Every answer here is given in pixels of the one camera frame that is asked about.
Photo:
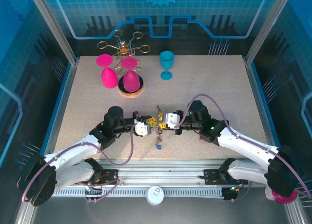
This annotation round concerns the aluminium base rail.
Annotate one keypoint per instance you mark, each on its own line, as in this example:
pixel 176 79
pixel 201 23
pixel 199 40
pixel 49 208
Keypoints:
pixel 161 175

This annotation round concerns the aluminium table side rail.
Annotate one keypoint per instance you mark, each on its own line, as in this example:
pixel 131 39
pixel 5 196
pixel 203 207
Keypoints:
pixel 256 92
pixel 64 92

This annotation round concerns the pink plastic wine glass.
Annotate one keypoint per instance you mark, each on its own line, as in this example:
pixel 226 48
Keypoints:
pixel 131 81
pixel 109 78

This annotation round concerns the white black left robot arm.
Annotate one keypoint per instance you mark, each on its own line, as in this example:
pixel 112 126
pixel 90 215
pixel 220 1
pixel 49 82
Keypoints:
pixel 73 148

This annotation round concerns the white round tin can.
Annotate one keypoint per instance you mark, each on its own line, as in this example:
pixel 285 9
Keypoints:
pixel 154 197

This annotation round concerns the teal plastic wine glass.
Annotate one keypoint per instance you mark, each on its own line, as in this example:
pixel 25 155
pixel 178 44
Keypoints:
pixel 167 59

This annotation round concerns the pink and white plastic cup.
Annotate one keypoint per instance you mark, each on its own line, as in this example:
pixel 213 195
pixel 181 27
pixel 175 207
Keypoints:
pixel 282 199

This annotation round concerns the blue plastic key tag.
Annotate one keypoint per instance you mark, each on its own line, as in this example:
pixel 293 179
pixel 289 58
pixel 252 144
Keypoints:
pixel 158 147

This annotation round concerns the aluminium frame post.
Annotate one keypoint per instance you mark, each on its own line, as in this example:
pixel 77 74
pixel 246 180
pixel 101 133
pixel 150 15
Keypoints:
pixel 53 26
pixel 265 26

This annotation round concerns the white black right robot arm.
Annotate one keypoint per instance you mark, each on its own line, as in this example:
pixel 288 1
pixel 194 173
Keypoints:
pixel 243 146

